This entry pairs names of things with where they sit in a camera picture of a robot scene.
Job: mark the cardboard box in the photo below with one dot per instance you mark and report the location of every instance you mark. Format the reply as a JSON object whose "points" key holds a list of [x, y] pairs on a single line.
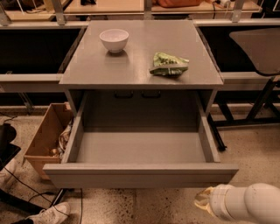
{"points": [[43, 147]]}

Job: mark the grey drawer cabinet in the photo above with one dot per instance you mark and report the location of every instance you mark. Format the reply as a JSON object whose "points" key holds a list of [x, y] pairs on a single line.
{"points": [[93, 67]]}

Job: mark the white ceramic bowl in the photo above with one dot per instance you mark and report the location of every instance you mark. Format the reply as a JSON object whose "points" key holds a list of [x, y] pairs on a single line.
{"points": [[114, 40]]}

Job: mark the grey side table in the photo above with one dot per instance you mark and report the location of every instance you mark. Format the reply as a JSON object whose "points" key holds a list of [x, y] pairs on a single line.
{"points": [[262, 46]]}

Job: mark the grey top drawer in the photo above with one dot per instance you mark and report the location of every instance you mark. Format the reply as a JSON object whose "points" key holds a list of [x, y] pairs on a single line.
{"points": [[141, 139]]}

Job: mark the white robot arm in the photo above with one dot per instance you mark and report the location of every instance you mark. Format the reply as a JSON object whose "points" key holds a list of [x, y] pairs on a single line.
{"points": [[258, 203]]}

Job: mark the black chair base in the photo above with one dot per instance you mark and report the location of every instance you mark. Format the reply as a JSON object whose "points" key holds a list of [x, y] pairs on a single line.
{"points": [[8, 150]]}

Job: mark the green snack bag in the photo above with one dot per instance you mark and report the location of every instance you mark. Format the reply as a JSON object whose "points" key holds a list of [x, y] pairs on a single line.
{"points": [[168, 65]]}

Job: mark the white sneaker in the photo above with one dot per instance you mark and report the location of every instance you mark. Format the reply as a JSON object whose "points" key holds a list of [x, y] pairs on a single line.
{"points": [[53, 215]]}

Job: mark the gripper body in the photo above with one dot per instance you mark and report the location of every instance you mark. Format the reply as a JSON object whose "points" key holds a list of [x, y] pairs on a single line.
{"points": [[217, 200]]}

